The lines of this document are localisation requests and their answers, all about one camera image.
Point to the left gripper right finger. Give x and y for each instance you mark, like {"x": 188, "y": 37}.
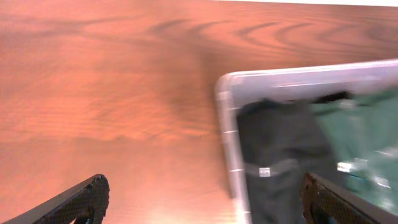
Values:
{"x": 324, "y": 202}

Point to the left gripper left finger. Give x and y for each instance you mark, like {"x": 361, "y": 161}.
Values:
{"x": 84, "y": 203}

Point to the black cloth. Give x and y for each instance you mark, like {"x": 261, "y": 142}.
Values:
{"x": 280, "y": 144}

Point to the dark green cloth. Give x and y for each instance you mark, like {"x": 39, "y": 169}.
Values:
{"x": 362, "y": 131}

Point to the clear plastic storage bin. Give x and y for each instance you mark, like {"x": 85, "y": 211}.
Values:
{"x": 237, "y": 89}

